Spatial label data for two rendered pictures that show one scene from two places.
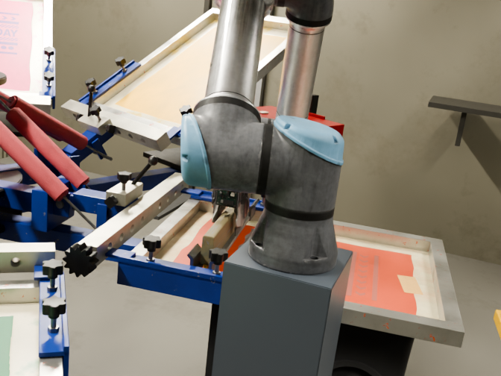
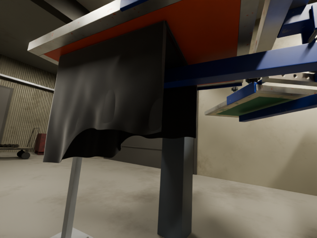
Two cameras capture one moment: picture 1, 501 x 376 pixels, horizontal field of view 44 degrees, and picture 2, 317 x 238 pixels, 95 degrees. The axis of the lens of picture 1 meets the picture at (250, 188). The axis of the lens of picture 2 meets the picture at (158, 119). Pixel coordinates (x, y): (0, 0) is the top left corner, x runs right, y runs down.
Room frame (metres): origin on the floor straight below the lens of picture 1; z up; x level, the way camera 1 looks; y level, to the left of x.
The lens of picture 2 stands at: (2.12, 0.08, 0.62)
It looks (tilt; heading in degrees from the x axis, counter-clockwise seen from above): 9 degrees up; 196
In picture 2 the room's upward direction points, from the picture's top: 3 degrees clockwise
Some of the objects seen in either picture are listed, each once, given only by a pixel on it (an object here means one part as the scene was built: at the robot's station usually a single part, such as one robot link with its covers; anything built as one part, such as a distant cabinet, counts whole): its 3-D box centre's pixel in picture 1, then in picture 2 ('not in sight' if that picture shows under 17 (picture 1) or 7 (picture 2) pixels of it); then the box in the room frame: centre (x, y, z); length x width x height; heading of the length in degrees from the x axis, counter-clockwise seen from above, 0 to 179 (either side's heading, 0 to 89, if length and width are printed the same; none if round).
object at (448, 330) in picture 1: (300, 256); (149, 65); (1.54, -0.15, 0.97); 0.79 x 0.58 x 0.04; 80
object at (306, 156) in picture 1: (301, 161); not in sight; (0.98, -0.08, 1.37); 0.13 x 0.12 x 0.14; 90
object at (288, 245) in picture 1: (296, 228); not in sight; (0.98, -0.08, 1.25); 0.15 x 0.15 x 0.10
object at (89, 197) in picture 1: (105, 204); (315, 16); (1.64, 0.40, 1.02); 0.17 x 0.06 x 0.05; 80
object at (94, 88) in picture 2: not in sight; (98, 102); (1.73, -0.24, 0.74); 0.46 x 0.04 x 0.42; 80
